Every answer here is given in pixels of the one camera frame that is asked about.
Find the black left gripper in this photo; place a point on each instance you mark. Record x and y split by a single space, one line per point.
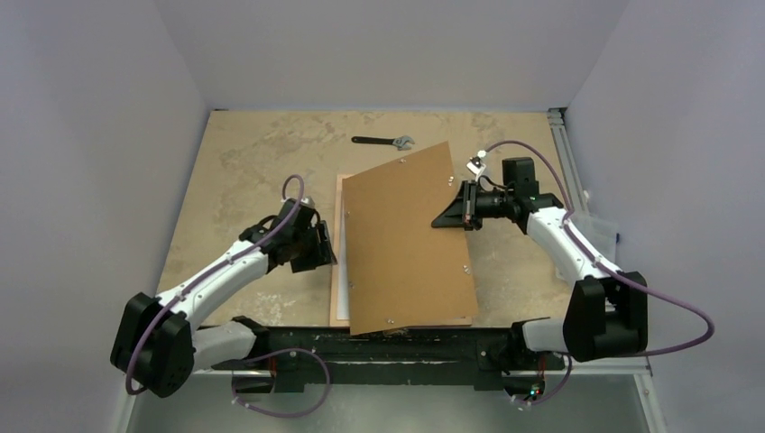
321 254

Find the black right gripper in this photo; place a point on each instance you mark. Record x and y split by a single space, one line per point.
469 204

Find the glossy printed photo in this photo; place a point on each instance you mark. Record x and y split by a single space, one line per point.
339 296

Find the pink picture frame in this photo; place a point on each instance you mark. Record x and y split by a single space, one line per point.
337 251

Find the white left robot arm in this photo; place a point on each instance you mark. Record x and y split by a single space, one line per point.
161 340

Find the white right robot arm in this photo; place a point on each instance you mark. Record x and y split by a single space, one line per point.
606 315

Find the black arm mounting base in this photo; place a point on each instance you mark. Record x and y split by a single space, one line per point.
484 358

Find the black adjustable wrench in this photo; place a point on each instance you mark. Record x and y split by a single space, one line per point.
402 143

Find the clear plastic parts box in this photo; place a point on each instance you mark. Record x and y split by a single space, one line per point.
600 233

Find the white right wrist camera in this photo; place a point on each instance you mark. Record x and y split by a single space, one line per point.
476 165

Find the aluminium rail frame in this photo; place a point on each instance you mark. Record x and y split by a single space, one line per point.
615 395

